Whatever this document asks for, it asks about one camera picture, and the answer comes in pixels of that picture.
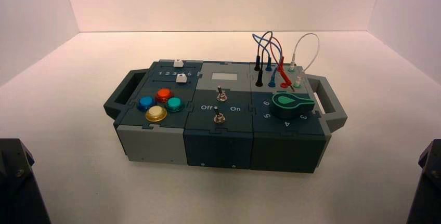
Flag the blue jumper cable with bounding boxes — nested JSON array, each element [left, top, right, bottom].
[[252, 33, 285, 89]]

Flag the red push button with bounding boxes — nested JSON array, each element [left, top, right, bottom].
[[155, 88, 174, 104]]

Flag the grey and teal control box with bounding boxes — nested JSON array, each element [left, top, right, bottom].
[[103, 59, 348, 174]]

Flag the metal toggle switch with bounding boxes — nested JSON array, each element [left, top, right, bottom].
[[215, 85, 227, 102], [213, 107, 226, 125]]

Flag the red jumper cable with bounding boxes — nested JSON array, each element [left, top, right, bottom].
[[268, 37, 295, 89]]

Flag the blue push button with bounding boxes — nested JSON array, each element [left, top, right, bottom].
[[137, 96, 157, 112]]

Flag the black jumper cable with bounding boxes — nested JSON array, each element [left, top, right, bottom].
[[254, 31, 275, 88]]

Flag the green rotary knob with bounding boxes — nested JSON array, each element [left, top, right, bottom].
[[271, 93, 316, 119]]

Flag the yellow push button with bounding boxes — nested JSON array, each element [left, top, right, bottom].
[[145, 105, 168, 123]]

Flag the white jumper cable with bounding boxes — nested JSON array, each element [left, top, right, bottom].
[[290, 33, 320, 88]]

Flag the green push button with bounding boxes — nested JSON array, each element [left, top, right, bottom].
[[166, 97, 185, 113]]

